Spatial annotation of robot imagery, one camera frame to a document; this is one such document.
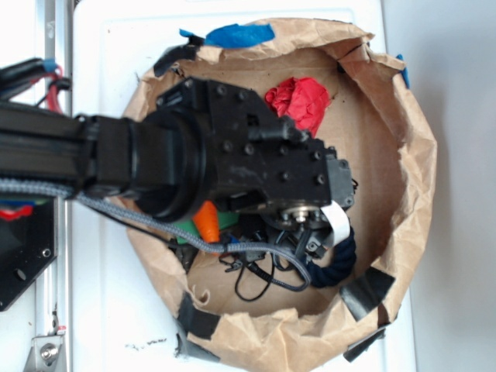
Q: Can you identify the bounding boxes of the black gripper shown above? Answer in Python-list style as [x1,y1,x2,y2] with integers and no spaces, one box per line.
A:
[220,215,351,271]

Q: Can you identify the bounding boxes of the dark blue twisted rope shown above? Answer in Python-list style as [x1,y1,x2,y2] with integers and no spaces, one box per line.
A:
[309,226,357,288]

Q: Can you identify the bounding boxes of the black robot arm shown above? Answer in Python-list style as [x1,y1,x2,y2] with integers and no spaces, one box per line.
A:
[1,78,356,243]

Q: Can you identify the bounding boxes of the green rectangular block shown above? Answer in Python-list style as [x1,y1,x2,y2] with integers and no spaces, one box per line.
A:
[174,212,239,238]

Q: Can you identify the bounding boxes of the orange toy carrot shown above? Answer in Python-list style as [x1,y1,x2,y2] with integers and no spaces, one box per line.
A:
[193,201,220,243]

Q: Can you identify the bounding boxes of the brown paper bag container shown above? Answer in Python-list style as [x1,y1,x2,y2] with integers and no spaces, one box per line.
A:
[125,18,437,371]

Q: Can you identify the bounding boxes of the crumpled red paper ball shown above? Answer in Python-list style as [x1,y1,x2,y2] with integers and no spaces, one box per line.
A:
[264,77,332,138]

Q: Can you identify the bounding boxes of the blue tape strip right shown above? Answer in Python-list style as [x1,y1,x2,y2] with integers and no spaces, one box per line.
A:
[396,53,410,89]

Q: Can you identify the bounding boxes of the blue tape strip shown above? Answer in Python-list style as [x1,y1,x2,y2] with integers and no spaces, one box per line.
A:
[179,23,275,49]
[396,53,410,89]

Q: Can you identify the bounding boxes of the blue tape strip top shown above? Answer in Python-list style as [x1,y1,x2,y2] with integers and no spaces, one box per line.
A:
[179,23,275,49]

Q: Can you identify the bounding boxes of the white flat ribbon cable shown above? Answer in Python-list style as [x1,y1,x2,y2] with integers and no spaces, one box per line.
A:
[319,204,352,247]

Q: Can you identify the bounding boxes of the grey braided cable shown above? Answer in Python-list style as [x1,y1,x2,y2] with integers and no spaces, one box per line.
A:
[0,178,312,291]

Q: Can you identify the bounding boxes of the thin black wire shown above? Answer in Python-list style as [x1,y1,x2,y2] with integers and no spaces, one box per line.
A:
[77,201,288,302]

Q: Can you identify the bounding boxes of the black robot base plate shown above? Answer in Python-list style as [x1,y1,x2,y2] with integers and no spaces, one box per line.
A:
[1,201,57,312]

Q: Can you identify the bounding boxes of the metal corner bracket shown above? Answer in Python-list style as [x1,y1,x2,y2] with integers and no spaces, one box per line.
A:
[23,335,67,372]

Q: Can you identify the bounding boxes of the red wire bundle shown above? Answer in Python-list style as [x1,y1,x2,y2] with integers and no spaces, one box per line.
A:
[36,57,73,114]

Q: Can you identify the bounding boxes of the aluminium frame rail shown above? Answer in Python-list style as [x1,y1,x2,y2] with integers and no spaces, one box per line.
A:
[35,1,72,371]

